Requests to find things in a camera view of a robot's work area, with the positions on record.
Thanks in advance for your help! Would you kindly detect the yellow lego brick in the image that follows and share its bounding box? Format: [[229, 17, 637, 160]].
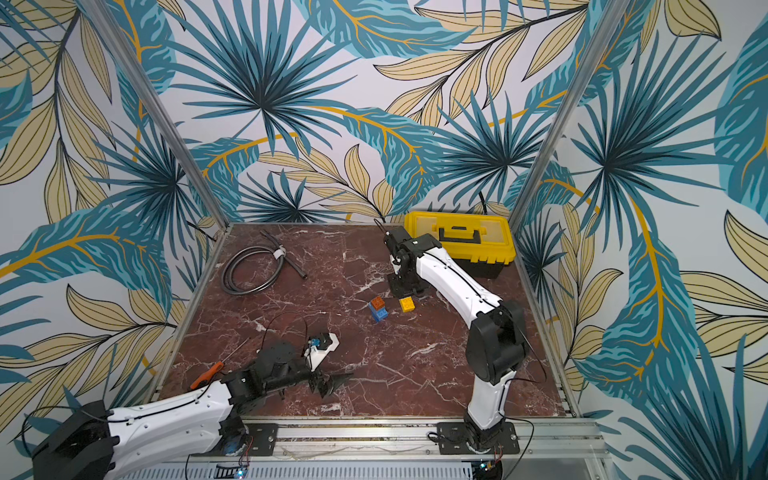
[[399, 296, 415, 313]]

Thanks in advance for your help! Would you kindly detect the orange lego brick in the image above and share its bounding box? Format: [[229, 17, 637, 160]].
[[370, 296, 385, 310]]

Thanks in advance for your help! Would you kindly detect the long light blue lego brick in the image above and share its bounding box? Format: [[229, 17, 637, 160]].
[[368, 304, 389, 323]]

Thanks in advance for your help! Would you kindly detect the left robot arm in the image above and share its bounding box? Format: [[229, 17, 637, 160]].
[[30, 332, 348, 479]]

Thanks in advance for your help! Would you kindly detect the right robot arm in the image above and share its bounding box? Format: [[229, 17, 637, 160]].
[[384, 226, 530, 453]]

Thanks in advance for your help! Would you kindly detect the yellow black toolbox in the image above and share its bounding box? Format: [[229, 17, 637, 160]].
[[404, 212, 517, 279]]

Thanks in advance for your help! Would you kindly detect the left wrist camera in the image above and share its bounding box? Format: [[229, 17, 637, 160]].
[[304, 332, 340, 371]]

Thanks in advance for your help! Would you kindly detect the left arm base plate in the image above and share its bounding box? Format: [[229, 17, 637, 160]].
[[210, 423, 279, 458]]

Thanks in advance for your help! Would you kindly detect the orange handled screwdriver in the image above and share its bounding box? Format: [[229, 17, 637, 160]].
[[189, 338, 249, 391]]

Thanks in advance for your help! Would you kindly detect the coiled black cable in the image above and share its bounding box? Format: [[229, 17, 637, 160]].
[[220, 230, 308, 296]]

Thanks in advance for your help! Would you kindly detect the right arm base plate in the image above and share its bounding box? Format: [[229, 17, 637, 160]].
[[427, 420, 521, 455]]

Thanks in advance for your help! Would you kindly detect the aluminium front rail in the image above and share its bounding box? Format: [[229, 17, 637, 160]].
[[113, 418, 613, 480]]

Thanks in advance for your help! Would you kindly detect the right aluminium frame post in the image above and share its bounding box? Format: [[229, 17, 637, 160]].
[[509, 0, 629, 233]]

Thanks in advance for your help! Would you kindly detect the aluminium frame post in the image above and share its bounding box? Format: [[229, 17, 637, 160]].
[[509, 0, 629, 233], [80, 0, 230, 230]]

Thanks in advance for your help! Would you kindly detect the left aluminium frame post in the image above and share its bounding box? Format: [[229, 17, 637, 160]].
[[80, 0, 230, 230]]

